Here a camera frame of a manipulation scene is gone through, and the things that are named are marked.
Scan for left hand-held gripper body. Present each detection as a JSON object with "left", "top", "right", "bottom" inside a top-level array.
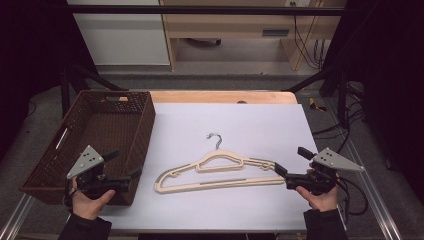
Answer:
[{"left": 66, "top": 144, "right": 133, "bottom": 201}]

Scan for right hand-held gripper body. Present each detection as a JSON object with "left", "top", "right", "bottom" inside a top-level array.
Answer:
[{"left": 284, "top": 147, "right": 365, "bottom": 196}]

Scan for brown woven basket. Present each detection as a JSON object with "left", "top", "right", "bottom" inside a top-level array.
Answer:
[{"left": 19, "top": 89, "right": 157, "bottom": 206}]

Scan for person's right hand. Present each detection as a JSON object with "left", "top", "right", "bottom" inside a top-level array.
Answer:
[{"left": 295, "top": 185, "right": 340, "bottom": 213}]

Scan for person's left hand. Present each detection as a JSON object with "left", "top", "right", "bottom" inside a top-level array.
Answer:
[{"left": 70, "top": 179, "right": 117, "bottom": 221}]

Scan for yellow and black tool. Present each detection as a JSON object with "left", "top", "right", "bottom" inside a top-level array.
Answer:
[{"left": 308, "top": 97, "right": 328, "bottom": 113}]

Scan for white table cover sheet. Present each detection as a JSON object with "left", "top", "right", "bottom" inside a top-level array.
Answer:
[{"left": 99, "top": 102, "right": 348, "bottom": 233}]

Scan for dark curtain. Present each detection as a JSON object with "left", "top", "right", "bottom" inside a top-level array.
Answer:
[
  {"left": 0, "top": 0, "right": 98, "bottom": 161},
  {"left": 322, "top": 0, "right": 424, "bottom": 201}
]

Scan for white cabinet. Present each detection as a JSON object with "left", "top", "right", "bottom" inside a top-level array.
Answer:
[{"left": 66, "top": 0, "right": 171, "bottom": 66}]

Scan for light wooden desk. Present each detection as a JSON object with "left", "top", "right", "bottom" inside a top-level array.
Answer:
[{"left": 159, "top": 0, "right": 348, "bottom": 72}]

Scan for black floor cables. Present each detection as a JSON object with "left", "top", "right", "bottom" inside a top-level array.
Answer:
[{"left": 312, "top": 83, "right": 365, "bottom": 154}]

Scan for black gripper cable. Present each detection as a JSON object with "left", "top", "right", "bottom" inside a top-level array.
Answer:
[{"left": 336, "top": 176, "right": 370, "bottom": 216}]

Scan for aluminium rail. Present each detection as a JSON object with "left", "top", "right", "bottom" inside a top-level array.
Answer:
[
  {"left": 0, "top": 194, "right": 34, "bottom": 240},
  {"left": 324, "top": 99, "right": 404, "bottom": 240}
]

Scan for black hanging cables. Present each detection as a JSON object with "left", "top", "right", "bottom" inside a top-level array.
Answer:
[{"left": 290, "top": 1, "right": 327, "bottom": 71}]

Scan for black horizontal frame bar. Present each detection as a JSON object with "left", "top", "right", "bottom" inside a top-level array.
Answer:
[{"left": 66, "top": 4, "right": 346, "bottom": 16}]

